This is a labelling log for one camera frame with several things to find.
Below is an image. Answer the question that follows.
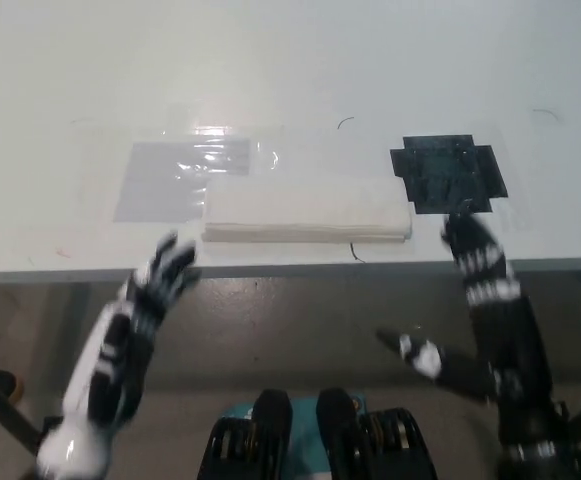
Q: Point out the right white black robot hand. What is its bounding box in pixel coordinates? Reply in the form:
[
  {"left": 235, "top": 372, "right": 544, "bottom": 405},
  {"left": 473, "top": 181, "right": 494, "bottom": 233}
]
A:
[{"left": 376, "top": 198, "right": 557, "bottom": 437}]

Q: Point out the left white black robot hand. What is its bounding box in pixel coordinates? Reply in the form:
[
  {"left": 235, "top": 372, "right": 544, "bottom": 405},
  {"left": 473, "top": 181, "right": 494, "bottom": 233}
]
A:
[{"left": 63, "top": 230, "right": 202, "bottom": 427}]

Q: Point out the white napkin stack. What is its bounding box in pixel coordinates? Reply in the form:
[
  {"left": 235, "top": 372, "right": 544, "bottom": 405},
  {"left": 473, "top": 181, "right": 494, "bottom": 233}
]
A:
[{"left": 201, "top": 174, "right": 414, "bottom": 245}]

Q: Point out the dark metal table leg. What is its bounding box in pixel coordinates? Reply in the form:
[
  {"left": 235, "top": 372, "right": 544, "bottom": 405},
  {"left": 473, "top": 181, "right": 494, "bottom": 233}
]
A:
[{"left": 0, "top": 343, "right": 42, "bottom": 444}]

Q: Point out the clear plastic bag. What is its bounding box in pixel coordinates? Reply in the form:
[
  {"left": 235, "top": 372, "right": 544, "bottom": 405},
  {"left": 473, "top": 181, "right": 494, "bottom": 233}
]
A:
[{"left": 113, "top": 139, "right": 252, "bottom": 224}]

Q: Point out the black tape patch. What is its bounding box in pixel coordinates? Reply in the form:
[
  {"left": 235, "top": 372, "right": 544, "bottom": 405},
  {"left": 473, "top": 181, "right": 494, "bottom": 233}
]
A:
[{"left": 388, "top": 131, "right": 511, "bottom": 218}]

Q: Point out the clear plastic sleeve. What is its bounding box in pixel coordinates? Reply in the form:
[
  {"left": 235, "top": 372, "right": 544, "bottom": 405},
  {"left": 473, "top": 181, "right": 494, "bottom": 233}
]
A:
[{"left": 72, "top": 118, "right": 282, "bottom": 226}]

